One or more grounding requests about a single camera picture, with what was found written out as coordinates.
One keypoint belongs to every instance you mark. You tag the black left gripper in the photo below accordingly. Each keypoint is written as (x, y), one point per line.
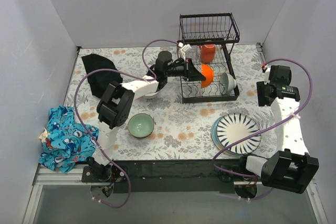
(188, 69)

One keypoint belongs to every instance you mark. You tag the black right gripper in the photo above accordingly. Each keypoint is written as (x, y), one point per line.
(263, 94)

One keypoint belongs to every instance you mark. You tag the orange bowl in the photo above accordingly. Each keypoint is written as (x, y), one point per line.
(208, 73)

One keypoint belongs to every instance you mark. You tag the clear faceted glass tumbler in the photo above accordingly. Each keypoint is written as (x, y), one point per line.
(192, 53)

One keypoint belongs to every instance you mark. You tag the orange ceramic mug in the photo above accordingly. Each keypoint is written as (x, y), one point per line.
(207, 52)

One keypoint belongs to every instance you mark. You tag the white bowl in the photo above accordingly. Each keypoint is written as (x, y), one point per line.
(227, 83)

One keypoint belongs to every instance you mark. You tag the black wire dish rack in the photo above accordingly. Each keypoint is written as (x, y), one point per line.
(211, 37)

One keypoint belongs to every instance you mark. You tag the cream pink bowl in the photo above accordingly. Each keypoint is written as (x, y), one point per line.
(151, 95)

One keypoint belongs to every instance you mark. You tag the green celadon bowl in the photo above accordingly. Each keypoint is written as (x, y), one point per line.
(141, 125)

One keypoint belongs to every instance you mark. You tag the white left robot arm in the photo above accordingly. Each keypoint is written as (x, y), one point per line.
(116, 102)

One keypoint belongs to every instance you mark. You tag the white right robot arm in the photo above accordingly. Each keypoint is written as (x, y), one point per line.
(291, 168)

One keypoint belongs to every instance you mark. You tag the floral table mat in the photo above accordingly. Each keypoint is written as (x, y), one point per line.
(181, 131)

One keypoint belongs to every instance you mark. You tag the blue striped white plate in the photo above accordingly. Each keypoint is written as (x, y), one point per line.
(234, 126)

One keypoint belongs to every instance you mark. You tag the black cloth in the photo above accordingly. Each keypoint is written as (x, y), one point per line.
(99, 81)

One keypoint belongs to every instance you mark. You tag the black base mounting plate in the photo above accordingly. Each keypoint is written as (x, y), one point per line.
(166, 176)

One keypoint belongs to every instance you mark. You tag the blue patterned cloth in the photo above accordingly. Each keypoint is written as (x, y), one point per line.
(66, 142)

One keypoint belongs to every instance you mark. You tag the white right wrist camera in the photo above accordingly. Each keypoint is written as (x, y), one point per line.
(266, 71)

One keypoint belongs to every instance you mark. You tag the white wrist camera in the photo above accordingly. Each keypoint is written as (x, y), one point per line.
(183, 49)
(266, 71)

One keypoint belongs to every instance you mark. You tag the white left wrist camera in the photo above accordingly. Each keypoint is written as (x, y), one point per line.
(183, 49)

